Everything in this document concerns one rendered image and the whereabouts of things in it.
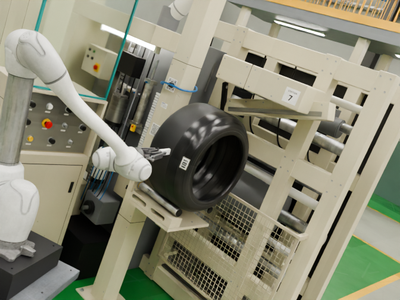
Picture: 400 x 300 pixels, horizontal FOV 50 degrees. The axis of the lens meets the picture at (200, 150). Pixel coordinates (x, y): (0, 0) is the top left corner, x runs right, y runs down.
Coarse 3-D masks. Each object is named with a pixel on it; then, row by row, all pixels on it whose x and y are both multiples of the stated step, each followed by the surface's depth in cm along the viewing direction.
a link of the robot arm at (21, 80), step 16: (16, 32) 165; (16, 48) 159; (16, 64) 164; (16, 80) 168; (32, 80) 172; (16, 96) 169; (16, 112) 172; (0, 128) 174; (16, 128) 174; (0, 144) 175; (16, 144) 176; (0, 160) 176; (16, 160) 180; (0, 176) 175; (16, 176) 179
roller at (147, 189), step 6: (138, 186) 254; (144, 186) 251; (150, 192) 247; (156, 192) 246; (156, 198) 244; (162, 198) 242; (162, 204) 241; (168, 204) 238; (168, 210) 239; (174, 210) 235; (180, 210) 235
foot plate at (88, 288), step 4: (80, 288) 289; (84, 288) 290; (88, 288) 292; (80, 292) 285; (84, 292) 286; (88, 292) 288; (84, 296) 282; (88, 296) 284; (92, 296) 285; (120, 296) 296
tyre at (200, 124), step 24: (168, 120) 229; (192, 120) 224; (216, 120) 224; (168, 144) 222; (192, 144) 217; (216, 144) 272; (240, 144) 246; (168, 168) 221; (192, 168) 220; (216, 168) 272; (240, 168) 253; (168, 192) 228; (192, 192) 228; (216, 192) 263
